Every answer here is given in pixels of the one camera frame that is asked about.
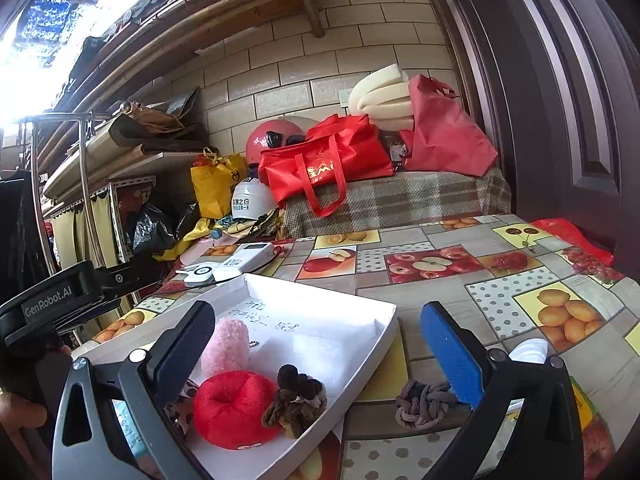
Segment pink fluffy sponge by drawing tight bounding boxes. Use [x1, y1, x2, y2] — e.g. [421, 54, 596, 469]
[201, 318, 250, 378]

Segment red plush apple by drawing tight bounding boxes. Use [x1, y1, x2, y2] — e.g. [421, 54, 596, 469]
[192, 370, 280, 450]

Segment white helmet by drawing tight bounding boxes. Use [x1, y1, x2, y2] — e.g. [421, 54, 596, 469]
[231, 178, 277, 220]

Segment red tote bag with handles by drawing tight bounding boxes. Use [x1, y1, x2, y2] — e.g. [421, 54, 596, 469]
[258, 114, 394, 218]

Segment fruit pattern tablecloth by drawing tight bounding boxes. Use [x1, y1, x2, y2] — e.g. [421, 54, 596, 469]
[74, 212, 640, 480]

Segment white power bank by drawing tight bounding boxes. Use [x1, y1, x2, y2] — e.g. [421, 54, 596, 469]
[220, 242, 278, 273]

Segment yellow shopping bag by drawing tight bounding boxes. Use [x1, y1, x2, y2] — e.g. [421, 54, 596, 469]
[190, 146, 247, 220]

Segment grey blue knotted rope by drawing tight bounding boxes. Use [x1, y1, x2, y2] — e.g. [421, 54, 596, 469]
[394, 378, 461, 430]

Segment white shallow cardboard box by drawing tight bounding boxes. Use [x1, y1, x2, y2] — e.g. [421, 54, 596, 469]
[67, 274, 396, 479]

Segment brown knotted scrunchie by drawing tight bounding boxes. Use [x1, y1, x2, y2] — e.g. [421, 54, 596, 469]
[262, 364, 328, 439]

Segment cream foam roll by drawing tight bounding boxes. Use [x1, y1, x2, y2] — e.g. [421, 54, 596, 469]
[347, 64, 413, 131]

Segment person's left hand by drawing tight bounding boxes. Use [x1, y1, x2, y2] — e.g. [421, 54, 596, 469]
[0, 392, 48, 467]

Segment yellow tissue pack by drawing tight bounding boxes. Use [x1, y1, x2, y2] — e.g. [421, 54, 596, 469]
[570, 376, 597, 430]

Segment brown door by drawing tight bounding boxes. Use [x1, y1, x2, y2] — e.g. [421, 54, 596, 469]
[436, 0, 639, 276]

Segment metal shelf rack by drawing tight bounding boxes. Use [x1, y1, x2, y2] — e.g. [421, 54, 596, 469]
[24, 88, 208, 270]

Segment white crumpled cloth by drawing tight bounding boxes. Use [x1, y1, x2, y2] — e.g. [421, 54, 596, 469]
[509, 338, 549, 364]

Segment white round wireless charger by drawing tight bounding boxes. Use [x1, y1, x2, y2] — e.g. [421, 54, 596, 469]
[176, 263, 242, 288]

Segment pink helmet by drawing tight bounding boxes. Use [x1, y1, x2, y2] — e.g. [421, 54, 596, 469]
[245, 116, 317, 165]

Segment leopard print scrunchie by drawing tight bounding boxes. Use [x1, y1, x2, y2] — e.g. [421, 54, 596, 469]
[164, 379, 198, 440]

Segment wall socket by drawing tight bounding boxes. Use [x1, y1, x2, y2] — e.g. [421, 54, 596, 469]
[337, 88, 352, 108]

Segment plaid covered bench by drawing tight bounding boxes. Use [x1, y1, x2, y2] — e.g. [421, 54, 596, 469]
[279, 168, 512, 238]

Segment black plastic bag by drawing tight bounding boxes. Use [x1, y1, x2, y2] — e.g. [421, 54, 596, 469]
[125, 203, 201, 256]

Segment red fabric bag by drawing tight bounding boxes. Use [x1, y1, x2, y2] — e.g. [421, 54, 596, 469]
[399, 75, 498, 178]

